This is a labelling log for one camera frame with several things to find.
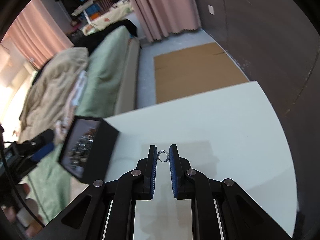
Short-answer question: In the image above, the small silver ring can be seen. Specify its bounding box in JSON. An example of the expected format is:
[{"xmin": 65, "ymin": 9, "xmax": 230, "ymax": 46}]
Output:
[{"xmin": 157, "ymin": 150, "xmax": 170, "ymax": 163}]

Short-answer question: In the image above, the black jewelry box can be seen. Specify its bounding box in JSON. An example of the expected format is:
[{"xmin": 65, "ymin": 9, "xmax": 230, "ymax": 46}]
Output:
[{"xmin": 58, "ymin": 115, "xmax": 120, "ymax": 184}]

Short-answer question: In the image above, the green bed sheet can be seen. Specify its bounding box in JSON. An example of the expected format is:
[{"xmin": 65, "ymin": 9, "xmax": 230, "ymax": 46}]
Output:
[{"xmin": 24, "ymin": 26, "xmax": 131, "ymax": 223}]

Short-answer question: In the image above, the beige blanket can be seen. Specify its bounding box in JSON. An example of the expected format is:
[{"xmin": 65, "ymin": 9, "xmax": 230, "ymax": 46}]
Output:
[{"xmin": 18, "ymin": 47, "xmax": 89, "ymax": 142}]

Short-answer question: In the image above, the pink curtain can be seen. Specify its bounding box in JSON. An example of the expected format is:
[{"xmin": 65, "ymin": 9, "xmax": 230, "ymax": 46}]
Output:
[
  {"xmin": 6, "ymin": 0, "xmax": 73, "ymax": 69},
  {"xmin": 130, "ymin": 0, "xmax": 201, "ymax": 42}
]

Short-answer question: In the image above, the flat brown cardboard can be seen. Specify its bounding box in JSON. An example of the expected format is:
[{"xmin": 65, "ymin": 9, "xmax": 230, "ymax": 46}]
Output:
[{"xmin": 154, "ymin": 42, "xmax": 248, "ymax": 103}]

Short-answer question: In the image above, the black clothing on bed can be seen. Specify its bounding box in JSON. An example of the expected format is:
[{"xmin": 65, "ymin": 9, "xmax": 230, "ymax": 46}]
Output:
[{"xmin": 66, "ymin": 19, "xmax": 138, "ymax": 55}]

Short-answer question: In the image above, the beige bed frame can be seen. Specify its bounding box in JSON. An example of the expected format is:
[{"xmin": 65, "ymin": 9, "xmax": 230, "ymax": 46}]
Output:
[{"xmin": 114, "ymin": 38, "xmax": 140, "ymax": 115}]

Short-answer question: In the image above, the white wall socket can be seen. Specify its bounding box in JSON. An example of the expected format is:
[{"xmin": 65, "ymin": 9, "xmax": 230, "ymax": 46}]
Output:
[{"xmin": 208, "ymin": 5, "xmax": 215, "ymax": 15}]

